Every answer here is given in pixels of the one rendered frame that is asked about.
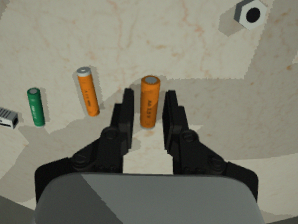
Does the green battery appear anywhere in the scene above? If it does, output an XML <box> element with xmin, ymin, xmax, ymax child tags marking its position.
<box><xmin>27</xmin><ymin>88</ymin><xmax>45</xmax><ymax>128</ymax></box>

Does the orange battery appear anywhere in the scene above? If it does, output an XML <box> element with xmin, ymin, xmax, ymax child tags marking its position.
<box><xmin>76</xmin><ymin>67</ymin><xmax>100</xmax><ymax>117</ymax></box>
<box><xmin>140</xmin><ymin>75</ymin><xmax>161</xmax><ymax>130</ymax></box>

